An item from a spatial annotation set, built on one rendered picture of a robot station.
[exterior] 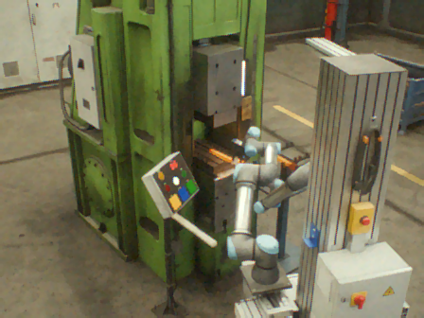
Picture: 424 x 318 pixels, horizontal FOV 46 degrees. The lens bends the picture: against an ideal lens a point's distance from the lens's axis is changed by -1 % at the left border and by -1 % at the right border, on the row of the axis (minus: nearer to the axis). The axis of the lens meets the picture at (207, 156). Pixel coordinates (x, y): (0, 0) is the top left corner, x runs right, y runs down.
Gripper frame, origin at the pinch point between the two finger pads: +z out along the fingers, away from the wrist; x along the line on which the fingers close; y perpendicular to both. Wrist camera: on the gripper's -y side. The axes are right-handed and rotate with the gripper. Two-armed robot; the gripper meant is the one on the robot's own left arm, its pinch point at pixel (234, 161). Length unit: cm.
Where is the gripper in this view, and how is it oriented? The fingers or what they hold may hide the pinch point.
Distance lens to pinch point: 344.7
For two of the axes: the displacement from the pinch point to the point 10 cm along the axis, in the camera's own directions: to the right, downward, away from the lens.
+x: 7.8, -2.8, 5.6
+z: -3.0, 6.1, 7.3
